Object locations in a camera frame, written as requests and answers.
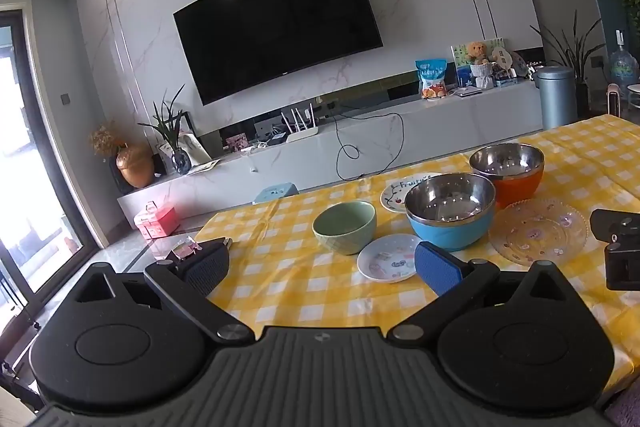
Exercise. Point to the small pink heater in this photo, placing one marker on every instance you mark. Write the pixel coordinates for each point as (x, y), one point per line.
(616, 99)

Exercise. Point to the dried flower bunch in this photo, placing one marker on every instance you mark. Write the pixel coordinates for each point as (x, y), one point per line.
(102, 139)

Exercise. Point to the grey metal trash can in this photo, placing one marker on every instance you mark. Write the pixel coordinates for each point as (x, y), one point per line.
(556, 99)

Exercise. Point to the white paper bag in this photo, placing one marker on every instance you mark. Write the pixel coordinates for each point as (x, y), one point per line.
(195, 149)

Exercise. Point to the yellow checked tablecloth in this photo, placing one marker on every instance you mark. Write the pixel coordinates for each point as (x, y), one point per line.
(280, 267)

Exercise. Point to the pink photo frame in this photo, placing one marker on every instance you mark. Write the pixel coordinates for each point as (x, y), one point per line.
(236, 142)

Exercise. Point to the clear glass patterned plate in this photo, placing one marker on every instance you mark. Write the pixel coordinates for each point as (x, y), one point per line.
(537, 232)

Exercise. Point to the green picture book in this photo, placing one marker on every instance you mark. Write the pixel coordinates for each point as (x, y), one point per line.
(461, 57)

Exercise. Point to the white round stool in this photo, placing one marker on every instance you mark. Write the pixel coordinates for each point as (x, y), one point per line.
(634, 94)

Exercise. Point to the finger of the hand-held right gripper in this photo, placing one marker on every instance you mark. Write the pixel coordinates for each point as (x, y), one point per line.
(620, 264)

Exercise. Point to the white painted vine plate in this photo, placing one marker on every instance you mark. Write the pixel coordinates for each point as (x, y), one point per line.
(395, 192)

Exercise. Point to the small white patterned plate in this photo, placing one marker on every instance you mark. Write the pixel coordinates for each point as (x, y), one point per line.
(385, 259)

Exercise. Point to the blue snack bag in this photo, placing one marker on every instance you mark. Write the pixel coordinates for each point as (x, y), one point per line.
(432, 79)

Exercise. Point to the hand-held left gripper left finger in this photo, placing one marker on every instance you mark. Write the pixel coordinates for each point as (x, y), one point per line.
(207, 268)

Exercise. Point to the brown teddy bear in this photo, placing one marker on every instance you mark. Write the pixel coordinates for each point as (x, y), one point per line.
(478, 54)

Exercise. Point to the light blue stool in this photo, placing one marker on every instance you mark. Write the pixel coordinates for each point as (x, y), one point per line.
(275, 193)

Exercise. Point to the round paper fan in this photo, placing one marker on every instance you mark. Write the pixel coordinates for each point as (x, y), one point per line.
(502, 57)

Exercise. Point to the blue steel-lined bowl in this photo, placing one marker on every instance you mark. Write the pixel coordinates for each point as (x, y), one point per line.
(450, 227)

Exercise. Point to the black wall television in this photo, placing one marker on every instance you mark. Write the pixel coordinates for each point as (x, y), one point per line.
(280, 27)

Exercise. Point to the flat paper sheets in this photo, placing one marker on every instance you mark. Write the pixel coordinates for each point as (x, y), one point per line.
(206, 166)

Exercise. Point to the orange steel-lined bowl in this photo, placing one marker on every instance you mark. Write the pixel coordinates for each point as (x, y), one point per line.
(520, 187)

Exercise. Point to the white router with antennas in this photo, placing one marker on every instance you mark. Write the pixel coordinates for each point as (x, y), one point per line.
(300, 129)

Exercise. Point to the tall potted plant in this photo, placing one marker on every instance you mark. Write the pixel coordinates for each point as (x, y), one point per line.
(575, 52)

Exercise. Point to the blue glass vase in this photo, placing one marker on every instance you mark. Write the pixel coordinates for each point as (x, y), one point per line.
(181, 162)

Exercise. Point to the pink storage box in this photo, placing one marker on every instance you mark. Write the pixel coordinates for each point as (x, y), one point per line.
(157, 221)

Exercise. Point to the green leafy plant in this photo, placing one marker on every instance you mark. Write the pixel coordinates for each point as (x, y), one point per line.
(167, 122)

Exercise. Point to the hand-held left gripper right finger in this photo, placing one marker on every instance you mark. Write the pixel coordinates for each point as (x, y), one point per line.
(440, 264)

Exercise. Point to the green ceramic bowl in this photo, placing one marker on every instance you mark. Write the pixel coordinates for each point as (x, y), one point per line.
(345, 232)

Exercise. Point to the blue water jug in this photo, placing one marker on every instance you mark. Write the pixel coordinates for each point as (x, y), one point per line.
(622, 64)

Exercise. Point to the white marble TV cabinet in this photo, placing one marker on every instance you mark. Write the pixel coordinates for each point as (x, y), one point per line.
(300, 162)

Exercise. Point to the glass sliding door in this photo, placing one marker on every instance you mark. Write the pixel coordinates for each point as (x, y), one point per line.
(35, 157)

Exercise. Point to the orange round vase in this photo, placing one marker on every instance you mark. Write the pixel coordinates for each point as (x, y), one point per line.
(135, 167)

